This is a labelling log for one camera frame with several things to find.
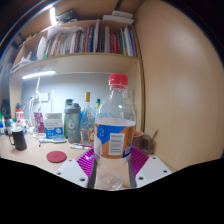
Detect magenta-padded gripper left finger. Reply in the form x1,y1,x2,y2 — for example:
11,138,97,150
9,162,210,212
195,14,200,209
54,148,98,189

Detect light blue brush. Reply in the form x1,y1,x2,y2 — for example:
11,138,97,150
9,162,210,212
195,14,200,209
38,135,68,145

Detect under-shelf light bar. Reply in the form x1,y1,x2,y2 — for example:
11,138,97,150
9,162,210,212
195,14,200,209
21,70,57,80

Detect ceiling light bar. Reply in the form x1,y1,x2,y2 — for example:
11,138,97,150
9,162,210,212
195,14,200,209
49,6,58,27

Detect grey shaker bottle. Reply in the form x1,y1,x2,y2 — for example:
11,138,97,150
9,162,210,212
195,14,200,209
63,102,82,144

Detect red and white canister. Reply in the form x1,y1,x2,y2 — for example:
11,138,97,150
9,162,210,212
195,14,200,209
15,108,26,123

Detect blue and white carton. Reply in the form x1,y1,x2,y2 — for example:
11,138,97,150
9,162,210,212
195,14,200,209
44,112,64,140

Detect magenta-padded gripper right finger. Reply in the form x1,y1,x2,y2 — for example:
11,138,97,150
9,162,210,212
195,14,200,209
127,145,173,189

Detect black mug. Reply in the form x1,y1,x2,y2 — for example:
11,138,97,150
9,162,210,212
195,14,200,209
8,127,28,152

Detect brown mug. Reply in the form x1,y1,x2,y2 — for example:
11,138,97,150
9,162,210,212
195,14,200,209
132,130,158,155

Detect clear red-capped plastic bottle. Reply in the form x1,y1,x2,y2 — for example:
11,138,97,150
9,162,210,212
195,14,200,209
93,73,138,191

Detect magenta snack pouch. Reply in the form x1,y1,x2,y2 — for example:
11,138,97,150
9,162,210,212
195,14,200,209
33,112,46,135

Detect green-capped slim bottle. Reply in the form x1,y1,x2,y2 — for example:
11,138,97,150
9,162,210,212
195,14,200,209
95,98,102,113

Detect pink and green marker pen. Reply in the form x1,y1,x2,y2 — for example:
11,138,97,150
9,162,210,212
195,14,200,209
69,143,94,150

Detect white wall power strip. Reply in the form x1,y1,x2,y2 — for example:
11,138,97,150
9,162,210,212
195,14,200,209
33,91,54,103

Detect flat round red coaster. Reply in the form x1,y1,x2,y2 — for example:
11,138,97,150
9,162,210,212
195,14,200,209
46,150,68,164

